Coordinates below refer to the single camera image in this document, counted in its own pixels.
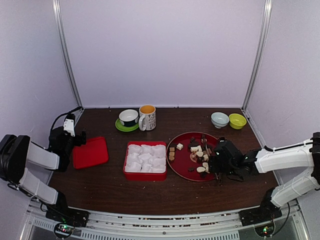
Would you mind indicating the white square chocolate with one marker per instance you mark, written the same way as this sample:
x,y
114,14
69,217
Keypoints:
x,y
179,146

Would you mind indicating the light blue bowl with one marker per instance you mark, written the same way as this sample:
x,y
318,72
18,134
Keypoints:
x,y
219,119

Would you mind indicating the white oval chocolate lower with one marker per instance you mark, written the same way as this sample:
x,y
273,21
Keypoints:
x,y
200,169

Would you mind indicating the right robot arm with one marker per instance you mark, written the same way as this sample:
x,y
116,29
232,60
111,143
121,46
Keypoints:
x,y
263,160

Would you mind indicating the red chocolate box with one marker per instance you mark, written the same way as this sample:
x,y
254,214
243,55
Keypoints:
x,y
144,176

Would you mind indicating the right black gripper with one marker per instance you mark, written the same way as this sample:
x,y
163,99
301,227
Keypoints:
x,y
213,166

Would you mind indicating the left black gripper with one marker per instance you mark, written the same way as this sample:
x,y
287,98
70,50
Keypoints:
x,y
79,141

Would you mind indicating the white patterned mug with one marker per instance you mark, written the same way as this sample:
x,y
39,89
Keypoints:
x,y
147,118

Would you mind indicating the lime green bowl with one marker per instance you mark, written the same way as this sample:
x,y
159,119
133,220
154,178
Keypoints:
x,y
237,121

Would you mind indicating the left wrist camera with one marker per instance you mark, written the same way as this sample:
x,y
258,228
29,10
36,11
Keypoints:
x,y
69,124

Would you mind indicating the metal base rail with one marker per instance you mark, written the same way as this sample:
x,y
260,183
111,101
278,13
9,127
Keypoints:
x,y
224,225

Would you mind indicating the white and dark cup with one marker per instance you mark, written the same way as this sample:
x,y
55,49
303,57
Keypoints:
x,y
128,117

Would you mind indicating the white round chocolate centre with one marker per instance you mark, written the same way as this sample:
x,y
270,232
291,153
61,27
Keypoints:
x,y
199,154

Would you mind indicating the green saucer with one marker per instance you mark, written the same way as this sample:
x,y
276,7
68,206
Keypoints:
x,y
123,128

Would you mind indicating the white paper liner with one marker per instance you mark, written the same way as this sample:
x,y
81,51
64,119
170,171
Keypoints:
x,y
145,158

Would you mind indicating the metal tongs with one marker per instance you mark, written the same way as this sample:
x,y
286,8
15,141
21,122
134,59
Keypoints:
x,y
206,147

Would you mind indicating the tan square chocolate lower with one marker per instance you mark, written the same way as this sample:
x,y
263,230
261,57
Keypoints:
x,y
171,156

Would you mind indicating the dark chocolate top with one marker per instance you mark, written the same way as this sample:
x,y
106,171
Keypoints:
x,y
192,140

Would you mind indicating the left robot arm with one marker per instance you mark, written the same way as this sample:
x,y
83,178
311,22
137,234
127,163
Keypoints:
x,y
26,166

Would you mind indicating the round red tray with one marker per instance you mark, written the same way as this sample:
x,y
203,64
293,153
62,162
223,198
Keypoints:
x,y
185,159

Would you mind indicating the red box lid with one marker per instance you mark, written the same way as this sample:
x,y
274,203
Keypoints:
x,y
93,153

